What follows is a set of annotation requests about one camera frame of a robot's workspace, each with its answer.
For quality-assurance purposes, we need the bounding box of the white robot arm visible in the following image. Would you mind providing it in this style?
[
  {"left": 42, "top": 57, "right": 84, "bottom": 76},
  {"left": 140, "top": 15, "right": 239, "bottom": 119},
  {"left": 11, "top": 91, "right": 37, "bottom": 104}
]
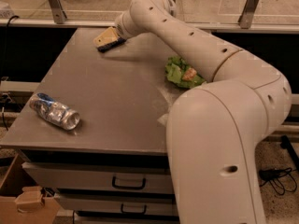
[{"left": 97, "top": 0, "right": 292, "bottom": 224}]

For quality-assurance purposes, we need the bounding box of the green snack chip bag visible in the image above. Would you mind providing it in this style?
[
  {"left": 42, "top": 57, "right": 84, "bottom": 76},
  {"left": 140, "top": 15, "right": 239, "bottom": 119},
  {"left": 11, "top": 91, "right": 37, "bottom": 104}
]
[{"left": 165, "top": 56, "right": 206, "bottom": 90}]

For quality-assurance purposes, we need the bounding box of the crushed clear plastic bottle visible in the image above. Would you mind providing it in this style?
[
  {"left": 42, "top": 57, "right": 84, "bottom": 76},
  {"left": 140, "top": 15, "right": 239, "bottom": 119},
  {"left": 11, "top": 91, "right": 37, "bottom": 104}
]
[{"left": 29, "top": 93, "right": 80, "bottom": 131}]

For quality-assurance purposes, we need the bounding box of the grey drawer cabinet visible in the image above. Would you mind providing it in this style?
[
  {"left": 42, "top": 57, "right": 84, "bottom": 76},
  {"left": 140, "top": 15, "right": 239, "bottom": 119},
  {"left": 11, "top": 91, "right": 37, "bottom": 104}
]
[{"left": 0, "top": 27, "right": 181, "bottom": 224}]

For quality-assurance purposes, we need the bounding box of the top grey drawer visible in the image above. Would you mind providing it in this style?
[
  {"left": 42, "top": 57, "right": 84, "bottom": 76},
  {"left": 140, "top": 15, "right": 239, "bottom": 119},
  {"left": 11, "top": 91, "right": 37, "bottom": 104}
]
[{"left": 22, "top": 162, "right": 173, "bottom": 194}]

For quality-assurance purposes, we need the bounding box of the grey drawer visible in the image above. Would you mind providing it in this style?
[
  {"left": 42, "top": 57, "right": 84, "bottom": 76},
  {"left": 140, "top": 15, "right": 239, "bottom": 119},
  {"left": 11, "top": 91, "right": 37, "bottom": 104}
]
[
  {"left": 22, "top": 162, "right": 173, "bottom": 194},
  {"left": 54, "top": 193, "right": 178, "bottom": 217}
]

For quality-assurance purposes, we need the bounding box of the brown cardboard box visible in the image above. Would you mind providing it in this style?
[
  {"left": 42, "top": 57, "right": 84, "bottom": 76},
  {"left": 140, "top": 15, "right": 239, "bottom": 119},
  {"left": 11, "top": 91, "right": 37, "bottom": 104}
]
[{"left": 0, "top": 155, "right": 60, "bottom": 224}]

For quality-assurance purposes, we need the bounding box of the left metal bracket post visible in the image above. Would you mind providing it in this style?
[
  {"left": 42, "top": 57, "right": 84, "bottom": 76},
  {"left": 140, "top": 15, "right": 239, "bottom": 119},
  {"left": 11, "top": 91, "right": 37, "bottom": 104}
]
[{"left": 48, "top": 0, "right": 66, "bottom": 24}]

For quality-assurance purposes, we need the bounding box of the right metal bracket post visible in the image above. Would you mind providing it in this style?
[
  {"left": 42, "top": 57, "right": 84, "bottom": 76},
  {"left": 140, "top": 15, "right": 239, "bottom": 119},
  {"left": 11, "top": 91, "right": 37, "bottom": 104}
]
[{"left": 238, "top": 0, "right": 260, "bottom": 29}]

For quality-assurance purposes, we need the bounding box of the black power adapter with cable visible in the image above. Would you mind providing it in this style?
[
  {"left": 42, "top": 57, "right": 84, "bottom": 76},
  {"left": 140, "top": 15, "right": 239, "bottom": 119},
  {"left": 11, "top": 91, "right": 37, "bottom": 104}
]
[{"left": 258, "top": 167, "right": 298, "bottom": 196}]

